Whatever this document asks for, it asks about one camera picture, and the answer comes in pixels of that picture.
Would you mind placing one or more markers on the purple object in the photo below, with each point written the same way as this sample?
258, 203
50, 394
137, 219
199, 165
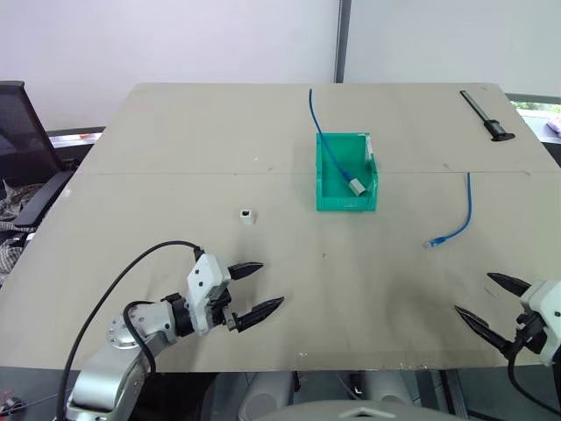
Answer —
555, 125

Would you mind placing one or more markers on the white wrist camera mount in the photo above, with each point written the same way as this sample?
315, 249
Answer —
203, 285
545, 307

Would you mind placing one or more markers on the patterned cloth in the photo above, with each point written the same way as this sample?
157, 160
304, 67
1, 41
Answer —
11, 245

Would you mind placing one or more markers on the dark side desk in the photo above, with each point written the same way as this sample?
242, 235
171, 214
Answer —
72, 147

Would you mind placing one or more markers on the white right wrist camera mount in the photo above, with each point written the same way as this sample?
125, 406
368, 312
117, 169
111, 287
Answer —
545, 307

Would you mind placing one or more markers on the black office chair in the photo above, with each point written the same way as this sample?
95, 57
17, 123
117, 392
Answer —
22, 140

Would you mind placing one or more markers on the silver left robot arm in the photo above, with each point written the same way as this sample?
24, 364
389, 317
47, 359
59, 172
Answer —
125, 346

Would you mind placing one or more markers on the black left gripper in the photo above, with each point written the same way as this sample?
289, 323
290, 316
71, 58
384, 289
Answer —
221, 298

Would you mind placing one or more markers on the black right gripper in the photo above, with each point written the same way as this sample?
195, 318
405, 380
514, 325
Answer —
535, 331

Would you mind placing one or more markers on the grey rounded robot body shape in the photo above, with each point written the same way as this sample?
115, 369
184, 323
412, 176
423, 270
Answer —
267, 392
388, 388

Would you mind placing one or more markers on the grey window pillar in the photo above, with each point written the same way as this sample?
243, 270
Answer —
342, 39

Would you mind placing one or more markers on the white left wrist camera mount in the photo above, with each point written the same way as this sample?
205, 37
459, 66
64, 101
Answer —
203, 285

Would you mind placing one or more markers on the green plastic bin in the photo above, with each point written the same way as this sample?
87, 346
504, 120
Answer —
346, 204

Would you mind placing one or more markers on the small white connector block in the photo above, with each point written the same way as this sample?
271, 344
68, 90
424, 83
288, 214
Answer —
247, 216

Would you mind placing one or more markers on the grey robot torso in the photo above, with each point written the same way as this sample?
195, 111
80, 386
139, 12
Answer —
350, 414

